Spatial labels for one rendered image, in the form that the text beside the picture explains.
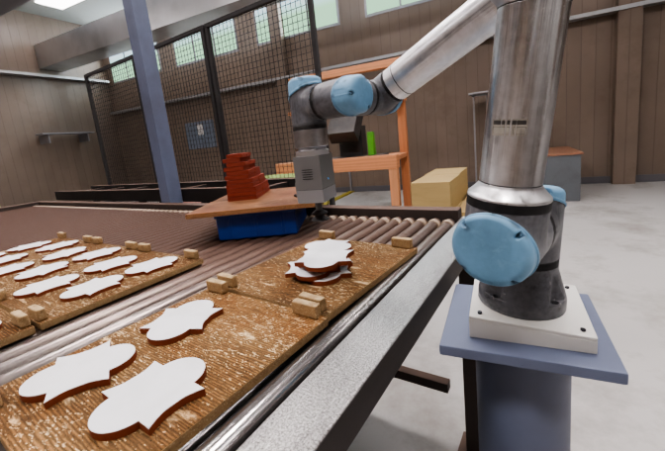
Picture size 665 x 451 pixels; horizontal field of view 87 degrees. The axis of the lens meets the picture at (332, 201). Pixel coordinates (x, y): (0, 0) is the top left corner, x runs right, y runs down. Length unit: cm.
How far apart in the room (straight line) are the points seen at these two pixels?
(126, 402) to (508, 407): 64
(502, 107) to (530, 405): 54
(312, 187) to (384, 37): 724
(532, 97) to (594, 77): 703
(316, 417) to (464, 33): 64
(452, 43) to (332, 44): 764
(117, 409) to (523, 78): 66
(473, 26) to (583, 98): 684
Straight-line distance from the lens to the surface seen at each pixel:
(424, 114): 754
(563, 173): 604
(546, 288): 73
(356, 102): 68
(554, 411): 84
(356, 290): 76
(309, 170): 76
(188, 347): 68
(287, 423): 52
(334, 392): 54
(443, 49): 73
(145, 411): 56
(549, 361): 70
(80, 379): 68
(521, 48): 54
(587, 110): 753
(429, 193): 353
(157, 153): 259
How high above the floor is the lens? 125
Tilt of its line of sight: 10 degrees down
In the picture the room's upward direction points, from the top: 6 degrees counter-clockwise
